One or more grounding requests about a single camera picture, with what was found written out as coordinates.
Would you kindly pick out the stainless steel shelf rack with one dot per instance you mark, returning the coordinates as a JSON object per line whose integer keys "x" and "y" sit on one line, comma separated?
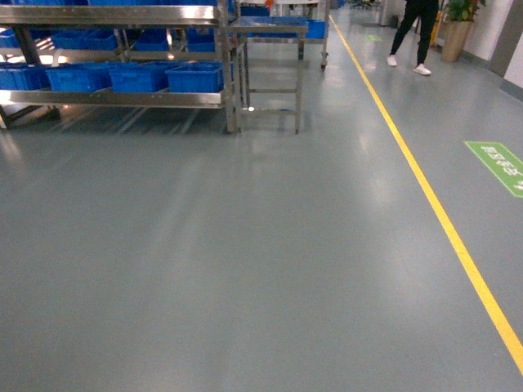
{"x": 148, "y": 54}

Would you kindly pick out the stainless steel table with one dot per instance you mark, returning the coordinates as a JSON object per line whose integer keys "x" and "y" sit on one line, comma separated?
{"x": 268, "y": 60}

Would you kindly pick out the green potted plant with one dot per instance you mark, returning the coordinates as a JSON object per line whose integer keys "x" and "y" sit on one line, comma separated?
{"x": 458, "y": 16}

